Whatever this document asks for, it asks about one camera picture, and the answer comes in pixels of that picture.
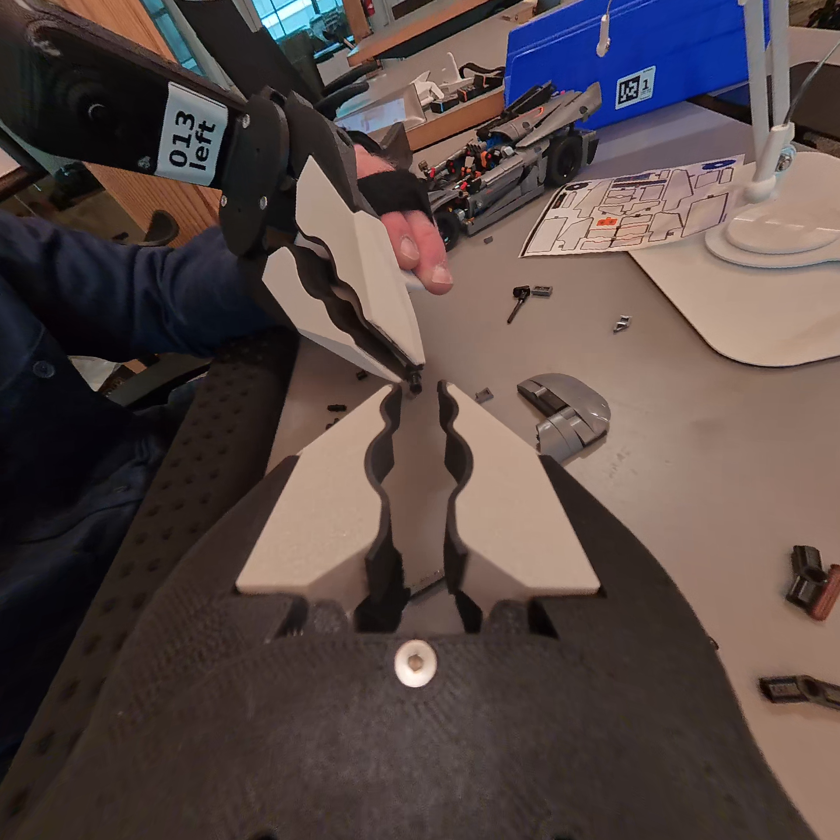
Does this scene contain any black angled lego connector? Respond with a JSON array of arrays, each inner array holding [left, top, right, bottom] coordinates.
[[758, 675, 840, 708]]

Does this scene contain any background wooden desk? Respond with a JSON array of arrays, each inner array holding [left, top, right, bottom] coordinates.
[[346, 0, 546, 68]]

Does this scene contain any brown wooden panel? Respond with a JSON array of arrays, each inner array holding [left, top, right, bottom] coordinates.
[[56, 0, 227, 249]]

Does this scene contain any black perforated rail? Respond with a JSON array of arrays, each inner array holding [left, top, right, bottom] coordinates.
[[0, 328, 301, 840]]

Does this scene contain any white plastic object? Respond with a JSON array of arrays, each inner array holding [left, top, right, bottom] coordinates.
[[407, 52, 463, 106]]

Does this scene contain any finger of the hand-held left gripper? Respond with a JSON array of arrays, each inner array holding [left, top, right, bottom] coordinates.
[[260, 247, 412, 384], [294, 155, 427, 370]]

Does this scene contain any grey lego wheel arch assembly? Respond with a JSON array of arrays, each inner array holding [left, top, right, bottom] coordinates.
[[517, 372, 611, 458]]

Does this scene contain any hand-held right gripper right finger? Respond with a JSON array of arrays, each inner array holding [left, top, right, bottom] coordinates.
[[436, 380, 603, 634]]

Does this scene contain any black and brown lego connector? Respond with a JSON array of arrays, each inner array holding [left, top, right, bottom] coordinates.
[[785, 545, 840, 622]]

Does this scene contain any person's left hand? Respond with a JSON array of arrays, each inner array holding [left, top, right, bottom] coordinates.
[[382, 207, 455, 298]]

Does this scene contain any wooden board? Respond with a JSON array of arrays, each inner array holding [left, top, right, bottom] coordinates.
[[407, 85, 509, 153]]

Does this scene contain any lego sticker sheet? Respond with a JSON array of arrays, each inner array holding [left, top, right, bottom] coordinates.
[[518, 154, 746, 258]]

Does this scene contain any person's dark blue clothing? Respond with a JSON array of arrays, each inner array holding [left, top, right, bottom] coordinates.
[[0, 262, 211, 769]]

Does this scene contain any blue plastic bin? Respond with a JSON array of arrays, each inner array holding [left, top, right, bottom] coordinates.
[[504, 0, 756, 129]]

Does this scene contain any white rounded base board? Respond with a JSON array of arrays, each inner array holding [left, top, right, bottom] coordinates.
[[626, 151, 840, 367]]

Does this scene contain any white desk lamp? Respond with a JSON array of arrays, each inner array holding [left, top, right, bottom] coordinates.
[[594, 0, 840, 269]]

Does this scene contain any dark flat panel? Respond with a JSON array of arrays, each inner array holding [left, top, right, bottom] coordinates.
[[696, 62, 840, 142]]

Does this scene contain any black office chair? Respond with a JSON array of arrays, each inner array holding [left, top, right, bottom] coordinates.
[[98, 210, 212, 409]]

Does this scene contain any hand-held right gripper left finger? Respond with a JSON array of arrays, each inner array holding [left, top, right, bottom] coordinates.
[[235, 385, 412, 633]]

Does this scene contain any grey lego car model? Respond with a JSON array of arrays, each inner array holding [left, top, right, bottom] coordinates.
[[420, 82, 601, 253]]

